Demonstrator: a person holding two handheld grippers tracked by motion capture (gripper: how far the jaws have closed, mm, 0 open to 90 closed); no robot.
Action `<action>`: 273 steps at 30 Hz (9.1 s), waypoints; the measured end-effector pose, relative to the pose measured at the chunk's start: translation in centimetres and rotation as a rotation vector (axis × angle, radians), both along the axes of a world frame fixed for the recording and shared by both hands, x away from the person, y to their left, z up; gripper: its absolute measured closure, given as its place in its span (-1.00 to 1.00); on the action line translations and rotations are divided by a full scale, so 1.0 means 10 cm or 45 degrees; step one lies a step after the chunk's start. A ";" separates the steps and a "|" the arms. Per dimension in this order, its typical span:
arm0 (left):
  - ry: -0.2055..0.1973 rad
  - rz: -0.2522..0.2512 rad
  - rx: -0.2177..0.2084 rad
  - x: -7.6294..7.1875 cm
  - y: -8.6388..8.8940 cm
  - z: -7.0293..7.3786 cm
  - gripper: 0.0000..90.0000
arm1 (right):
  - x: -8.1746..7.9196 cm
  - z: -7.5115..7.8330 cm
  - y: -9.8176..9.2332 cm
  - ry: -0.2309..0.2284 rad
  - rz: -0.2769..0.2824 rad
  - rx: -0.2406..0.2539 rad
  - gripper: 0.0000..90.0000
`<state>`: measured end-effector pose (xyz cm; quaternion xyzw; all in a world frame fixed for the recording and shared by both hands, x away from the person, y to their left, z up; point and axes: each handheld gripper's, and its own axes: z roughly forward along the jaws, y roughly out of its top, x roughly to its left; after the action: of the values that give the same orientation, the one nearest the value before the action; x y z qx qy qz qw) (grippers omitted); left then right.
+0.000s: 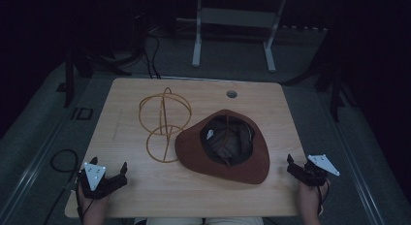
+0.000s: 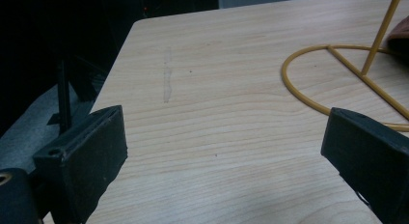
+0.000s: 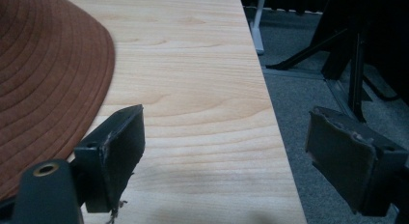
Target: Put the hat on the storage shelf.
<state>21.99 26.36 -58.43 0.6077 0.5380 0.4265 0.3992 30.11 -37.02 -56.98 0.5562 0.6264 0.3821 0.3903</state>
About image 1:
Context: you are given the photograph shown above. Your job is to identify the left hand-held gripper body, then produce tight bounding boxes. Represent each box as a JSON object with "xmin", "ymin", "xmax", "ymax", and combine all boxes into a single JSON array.
[{"xmin": 77, "ymin": 162, "xmax": 121, "ymax": 201}]

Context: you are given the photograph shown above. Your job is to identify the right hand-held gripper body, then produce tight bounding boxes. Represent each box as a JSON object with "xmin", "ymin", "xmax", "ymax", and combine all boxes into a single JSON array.
[{"xmin": 292, "ymin": 153, "xmax": 341, "ymax": 187}]

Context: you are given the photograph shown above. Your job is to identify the golden wire hat stand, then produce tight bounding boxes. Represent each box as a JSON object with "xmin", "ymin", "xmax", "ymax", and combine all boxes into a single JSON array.
[{"xmin": 138, "ymin": 86, "xmax": 193, "ymax": 164}]

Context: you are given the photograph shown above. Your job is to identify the brown felt hat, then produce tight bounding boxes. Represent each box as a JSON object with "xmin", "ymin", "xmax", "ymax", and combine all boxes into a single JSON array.
[{"xmin": 174, "ymin": 109, "xmax": 271, "ymax": 185}]

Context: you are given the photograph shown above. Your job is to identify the person's left hand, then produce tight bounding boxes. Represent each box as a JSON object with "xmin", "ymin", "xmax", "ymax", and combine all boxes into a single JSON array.
[{"xmin": 77, "ymin": 184, "xmax": 111, "ymax": 225}]

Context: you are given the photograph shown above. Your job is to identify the person's right hand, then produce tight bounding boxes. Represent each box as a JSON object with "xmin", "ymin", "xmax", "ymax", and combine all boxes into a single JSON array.
[{"xmin": 298, "ymin": 178, "xmax": 331, "ymax": 225}]

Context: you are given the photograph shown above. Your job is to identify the black tripod stand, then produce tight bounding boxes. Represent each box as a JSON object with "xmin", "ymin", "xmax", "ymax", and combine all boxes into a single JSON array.
[
  {"xmin": 56, "ymin": 40, "xmax": 134, "ymax": 109},
  {"xmin": 284, "ymin": 34, "xmax": 358, "ymax": 123}
]

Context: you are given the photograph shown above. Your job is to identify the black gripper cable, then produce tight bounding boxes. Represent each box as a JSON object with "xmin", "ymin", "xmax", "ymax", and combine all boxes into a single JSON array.
[
  {"xmin": 75, "ymin": 182, "xmax": 95, "ymax": 223},
  {"xmin": 316, "ymin": 178, "xmax": 332, "ymax": 216}
]

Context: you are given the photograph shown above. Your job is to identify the black cable on floor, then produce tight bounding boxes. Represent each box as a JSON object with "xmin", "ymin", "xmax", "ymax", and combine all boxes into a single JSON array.
[{"xmin": 42, "ymin": 148, "xmax": 80, "ymax": 225}]

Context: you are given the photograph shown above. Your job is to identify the black hanging cables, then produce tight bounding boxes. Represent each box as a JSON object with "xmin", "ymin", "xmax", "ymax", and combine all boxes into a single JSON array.
[{"xmin": 142, "ymin": 27, "xmax": 163, "ymax": 80}]

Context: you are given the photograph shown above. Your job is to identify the white metal stand frame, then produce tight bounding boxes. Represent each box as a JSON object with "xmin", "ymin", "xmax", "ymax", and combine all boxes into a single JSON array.
[{"xmin": 176, "ymin": 0, "xmax": 288, "ymax": 74}]

